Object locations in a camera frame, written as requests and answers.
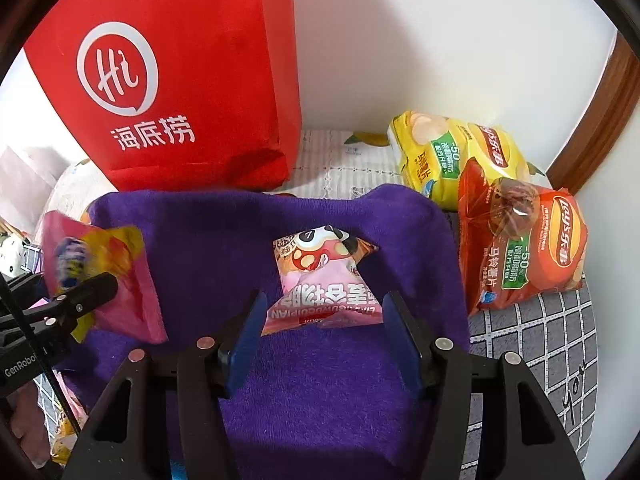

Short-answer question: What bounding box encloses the small yellow packet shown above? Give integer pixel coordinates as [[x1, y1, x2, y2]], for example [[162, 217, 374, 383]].
[[50, 410, 88, 466]]

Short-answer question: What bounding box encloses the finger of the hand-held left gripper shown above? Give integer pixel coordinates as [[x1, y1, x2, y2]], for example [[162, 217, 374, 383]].
[[0, 272, 43, 311], [0, 271, 120, 348]]

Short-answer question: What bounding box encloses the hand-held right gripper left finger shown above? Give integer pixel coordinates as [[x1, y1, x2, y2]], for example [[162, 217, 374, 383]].
[[62, 290, 268, 480]]

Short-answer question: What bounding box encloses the brown wooden frame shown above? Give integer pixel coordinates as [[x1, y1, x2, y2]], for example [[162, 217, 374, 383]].
[[547, 30, 640, 196]]

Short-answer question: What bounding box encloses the red chip bag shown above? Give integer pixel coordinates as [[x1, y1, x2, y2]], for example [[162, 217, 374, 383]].
[[457, 157, 588, 317]]

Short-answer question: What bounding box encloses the red paper bag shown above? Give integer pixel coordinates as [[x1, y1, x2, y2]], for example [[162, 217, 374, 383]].
[[22, 0, 303, 195]]

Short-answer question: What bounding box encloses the pink yellow snack packet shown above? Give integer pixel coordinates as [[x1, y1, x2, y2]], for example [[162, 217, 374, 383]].
[[40, 210, 168, 346]]

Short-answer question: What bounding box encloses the white crumpled paper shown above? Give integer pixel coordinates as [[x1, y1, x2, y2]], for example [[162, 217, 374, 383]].
[[0, 145, 71, 236]]

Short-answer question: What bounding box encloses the grey checked blanket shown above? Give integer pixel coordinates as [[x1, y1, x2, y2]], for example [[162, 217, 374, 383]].
[[15, 210, 601, 480]]

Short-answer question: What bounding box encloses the yellow chip bag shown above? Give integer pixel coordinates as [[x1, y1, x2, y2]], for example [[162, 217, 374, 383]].
[[387, 110, 528, 211]]

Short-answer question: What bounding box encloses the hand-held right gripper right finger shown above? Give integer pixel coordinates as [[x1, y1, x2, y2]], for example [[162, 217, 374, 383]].
[[382, 290, 586, 480]]

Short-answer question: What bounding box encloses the white fruit print quilt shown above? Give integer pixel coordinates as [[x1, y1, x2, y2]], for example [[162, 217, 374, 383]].
[[32, 127, 551, 241]]

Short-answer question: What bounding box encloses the black white soft toy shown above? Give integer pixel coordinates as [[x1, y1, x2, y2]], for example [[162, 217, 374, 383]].
[[0, 235, 26, 278]]

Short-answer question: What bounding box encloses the pink triangular snack packet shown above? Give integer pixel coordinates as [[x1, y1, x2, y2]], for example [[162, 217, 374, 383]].
[[272, 225, 379, 336]]

